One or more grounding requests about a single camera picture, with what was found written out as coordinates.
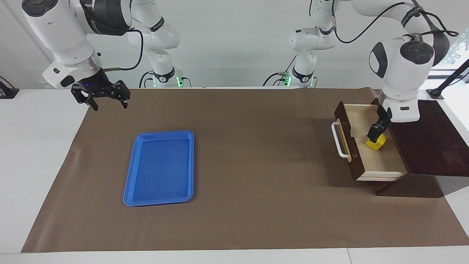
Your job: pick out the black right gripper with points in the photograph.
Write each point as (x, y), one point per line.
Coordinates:
(93, 83)

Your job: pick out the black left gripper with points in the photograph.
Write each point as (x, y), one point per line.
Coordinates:
(384, 115)

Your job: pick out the yellow cube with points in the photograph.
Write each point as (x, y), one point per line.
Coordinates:
(377, 146)

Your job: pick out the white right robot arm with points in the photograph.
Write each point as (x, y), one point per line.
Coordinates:
(62, 33)

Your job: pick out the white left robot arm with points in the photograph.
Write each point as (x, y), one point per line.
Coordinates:
(403, 66)

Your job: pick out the dark wooden drawer cabinet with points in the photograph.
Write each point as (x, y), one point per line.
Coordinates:
(432, 143)

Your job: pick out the blue plastic tray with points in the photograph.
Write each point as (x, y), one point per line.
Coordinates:
(159, 168)

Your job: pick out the window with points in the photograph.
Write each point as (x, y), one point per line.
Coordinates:
(460, 51)

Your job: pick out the brown paper table mat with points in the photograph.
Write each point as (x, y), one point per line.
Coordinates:
(256, 183)

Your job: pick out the black camera stand pole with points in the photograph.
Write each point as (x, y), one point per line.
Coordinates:
(452, 79)

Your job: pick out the black clamp mount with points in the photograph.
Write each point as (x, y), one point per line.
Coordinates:
(7, 92)

